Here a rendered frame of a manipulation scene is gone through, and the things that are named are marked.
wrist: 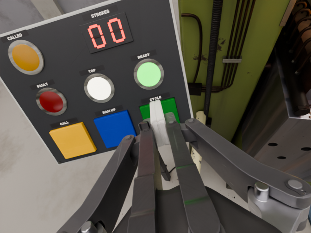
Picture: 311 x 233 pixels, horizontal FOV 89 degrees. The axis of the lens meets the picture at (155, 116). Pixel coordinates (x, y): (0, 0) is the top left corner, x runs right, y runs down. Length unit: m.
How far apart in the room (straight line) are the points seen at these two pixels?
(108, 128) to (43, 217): 1.44
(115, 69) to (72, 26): 0.09
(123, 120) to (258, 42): 0.43
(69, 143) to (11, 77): 0.16
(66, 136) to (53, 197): 1.36
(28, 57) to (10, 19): 3.70
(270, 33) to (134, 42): 0.38
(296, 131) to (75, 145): 0.55
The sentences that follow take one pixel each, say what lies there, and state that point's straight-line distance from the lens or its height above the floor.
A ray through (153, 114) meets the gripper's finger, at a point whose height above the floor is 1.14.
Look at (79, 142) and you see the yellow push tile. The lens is 0.39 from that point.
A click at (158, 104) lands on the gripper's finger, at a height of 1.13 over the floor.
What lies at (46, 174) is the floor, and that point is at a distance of 1.86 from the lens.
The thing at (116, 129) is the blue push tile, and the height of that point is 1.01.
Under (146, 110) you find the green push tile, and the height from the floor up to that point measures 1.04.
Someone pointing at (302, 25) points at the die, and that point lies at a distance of 0.68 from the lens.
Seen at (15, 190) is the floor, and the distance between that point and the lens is 2.04.
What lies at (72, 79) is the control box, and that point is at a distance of 0.34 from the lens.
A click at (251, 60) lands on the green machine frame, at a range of 0.60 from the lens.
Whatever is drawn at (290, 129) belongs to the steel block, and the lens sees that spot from 0.55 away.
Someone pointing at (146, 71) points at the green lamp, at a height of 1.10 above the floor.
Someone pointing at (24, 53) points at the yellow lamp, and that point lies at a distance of 0.37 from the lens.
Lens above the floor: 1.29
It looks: 54 degrees down
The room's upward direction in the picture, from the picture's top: 19 degrees counter-clockwise
